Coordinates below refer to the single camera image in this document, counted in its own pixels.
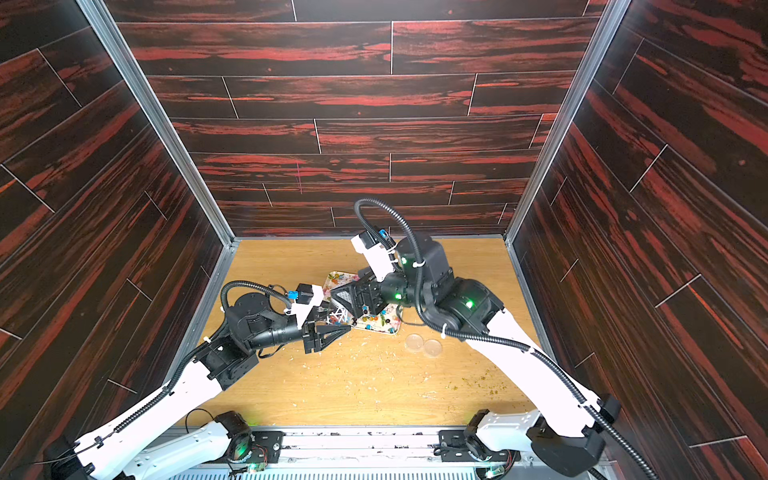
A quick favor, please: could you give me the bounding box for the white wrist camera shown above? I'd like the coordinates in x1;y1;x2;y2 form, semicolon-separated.
351;230;398;282
285;283;324;329

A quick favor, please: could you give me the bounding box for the white-lidded candy jar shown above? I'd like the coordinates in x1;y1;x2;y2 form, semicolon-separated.
321;302;351;325

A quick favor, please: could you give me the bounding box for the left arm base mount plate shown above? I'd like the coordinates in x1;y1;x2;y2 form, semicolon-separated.
225;430;285;464

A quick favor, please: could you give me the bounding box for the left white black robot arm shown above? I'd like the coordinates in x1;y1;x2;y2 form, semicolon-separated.
43;280;351;479

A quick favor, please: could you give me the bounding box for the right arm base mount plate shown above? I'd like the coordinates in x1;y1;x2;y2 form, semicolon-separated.
433;429;521;464

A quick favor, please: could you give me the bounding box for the floral pink rectangular tray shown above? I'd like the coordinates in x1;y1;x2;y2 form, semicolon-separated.
323;271;404;335

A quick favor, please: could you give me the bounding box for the metal front rail frame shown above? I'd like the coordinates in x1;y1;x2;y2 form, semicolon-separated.
104;425;619;480

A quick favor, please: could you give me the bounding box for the clear plastic jar lid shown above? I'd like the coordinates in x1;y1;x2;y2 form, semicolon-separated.
404;334;425;353

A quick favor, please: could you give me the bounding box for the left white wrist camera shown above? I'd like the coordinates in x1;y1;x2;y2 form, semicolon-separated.
285;283;324;329

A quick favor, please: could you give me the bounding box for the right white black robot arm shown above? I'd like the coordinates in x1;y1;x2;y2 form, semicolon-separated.
331;198;658;479

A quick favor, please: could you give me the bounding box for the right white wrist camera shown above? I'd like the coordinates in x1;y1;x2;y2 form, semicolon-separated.
351;230;398;282

